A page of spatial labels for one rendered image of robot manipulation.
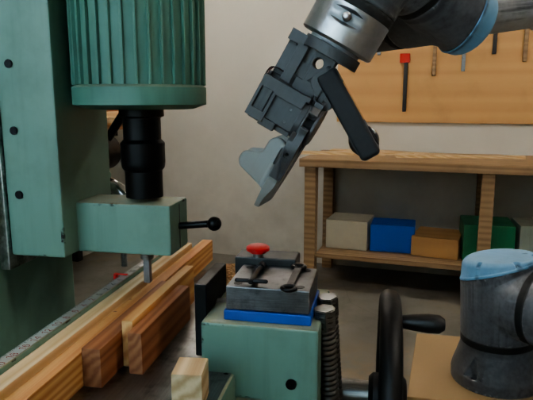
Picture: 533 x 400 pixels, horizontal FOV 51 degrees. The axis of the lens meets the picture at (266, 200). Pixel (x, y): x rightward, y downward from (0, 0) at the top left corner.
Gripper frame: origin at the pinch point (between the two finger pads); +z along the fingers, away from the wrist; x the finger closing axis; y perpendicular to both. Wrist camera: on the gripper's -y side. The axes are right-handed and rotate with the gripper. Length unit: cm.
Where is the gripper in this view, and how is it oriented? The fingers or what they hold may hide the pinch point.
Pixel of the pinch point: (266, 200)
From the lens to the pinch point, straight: 69.7
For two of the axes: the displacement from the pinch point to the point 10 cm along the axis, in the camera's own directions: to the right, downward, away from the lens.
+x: -1.9, 1.8, -9.6
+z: -4.8, 8.4, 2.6
